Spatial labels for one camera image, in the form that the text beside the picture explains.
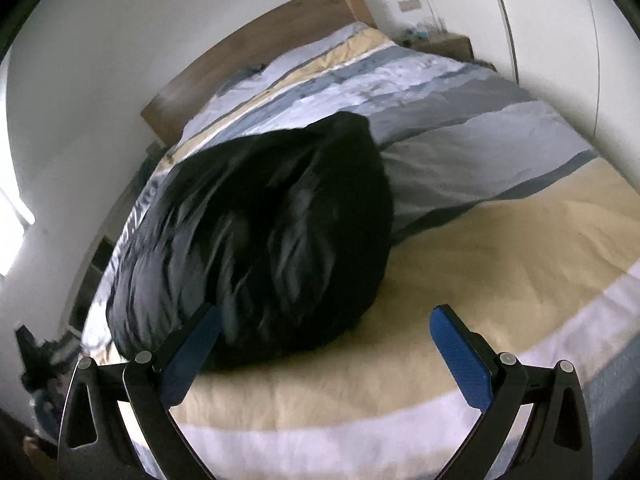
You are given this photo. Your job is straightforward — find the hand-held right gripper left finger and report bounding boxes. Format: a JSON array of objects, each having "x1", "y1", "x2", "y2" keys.
[{"x1": 56, "y1": 302, "x2": 223, "y2": 480}]

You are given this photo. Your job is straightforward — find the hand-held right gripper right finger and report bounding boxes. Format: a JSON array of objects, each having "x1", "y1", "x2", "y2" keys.
[{"x1": 429, "y1": 304, "x2": 593, "y2": 480}]

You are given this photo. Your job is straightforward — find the black puffer jacket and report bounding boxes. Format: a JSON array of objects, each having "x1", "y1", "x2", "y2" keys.
[{"x1": 106, "y1": 111, "x2": 396, "y2": 373}]

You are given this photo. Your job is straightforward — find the low shelf unit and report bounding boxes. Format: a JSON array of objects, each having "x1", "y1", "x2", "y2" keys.
[{"x1": 67, "y1": 232, "x2": 118, "y2": 331}]

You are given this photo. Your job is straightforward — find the bed with striped duvet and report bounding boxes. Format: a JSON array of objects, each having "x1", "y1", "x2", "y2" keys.
[{"x1": 80, "y1": 22, "x2": 640, "y2": 480}]

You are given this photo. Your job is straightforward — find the window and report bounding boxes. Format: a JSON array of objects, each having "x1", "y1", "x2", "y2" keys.
[{"x1": 0, "y1": 187, "x2": 36, "y2": 276}]

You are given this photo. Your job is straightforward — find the teal cloth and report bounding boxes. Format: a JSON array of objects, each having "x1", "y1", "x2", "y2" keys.
[{"x1": 132, "y1": 145, "x2": 166, "y2": 196}]

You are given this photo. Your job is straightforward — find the wooden nightstand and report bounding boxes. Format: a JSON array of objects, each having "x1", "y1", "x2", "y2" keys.
[{"x1": 415, "y1": 34, "x2": 473, "y2": 63}]

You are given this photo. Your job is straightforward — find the small items on nightstand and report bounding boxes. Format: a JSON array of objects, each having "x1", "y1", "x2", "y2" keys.
[{"x1": 402, "y1": 22, "x2": 446, "y2": 46}]

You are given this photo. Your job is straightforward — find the white wardrobe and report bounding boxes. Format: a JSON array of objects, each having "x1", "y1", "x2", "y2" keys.
[{"x1": 407, "y1": 0, "x2": 640, "y2": 176}]

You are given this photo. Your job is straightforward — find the wooden headboard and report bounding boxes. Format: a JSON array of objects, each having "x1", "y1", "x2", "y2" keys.
[{"x1": 140, "y1": 0, "x2": 378, "y2": 147}]

